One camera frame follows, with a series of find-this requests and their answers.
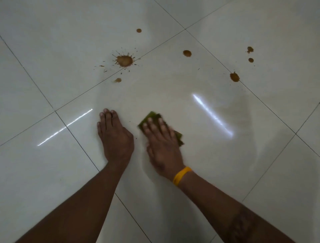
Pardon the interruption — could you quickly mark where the person's left forearm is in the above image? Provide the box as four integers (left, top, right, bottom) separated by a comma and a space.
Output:
15, 160, 126, 243

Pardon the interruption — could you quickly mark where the yellow rubber wristband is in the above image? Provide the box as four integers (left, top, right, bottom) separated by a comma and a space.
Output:
173, 167, 193, 186

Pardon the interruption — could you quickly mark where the green scrub sponge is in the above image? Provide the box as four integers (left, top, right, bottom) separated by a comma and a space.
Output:
137, 111, 185, 147

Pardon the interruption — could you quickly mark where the person's right hand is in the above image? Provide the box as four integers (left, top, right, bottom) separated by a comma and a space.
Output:
141, 117, 187, 181

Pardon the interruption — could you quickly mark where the person's left hand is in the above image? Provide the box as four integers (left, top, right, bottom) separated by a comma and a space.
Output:
97, 108, 135, 164

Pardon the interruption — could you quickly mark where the large brown splatter stain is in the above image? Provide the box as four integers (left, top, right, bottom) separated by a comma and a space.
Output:
94, 47, 141, 73

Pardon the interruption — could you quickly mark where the person's right forearm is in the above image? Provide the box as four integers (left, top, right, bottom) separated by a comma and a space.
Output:
178, 171, 296, 243

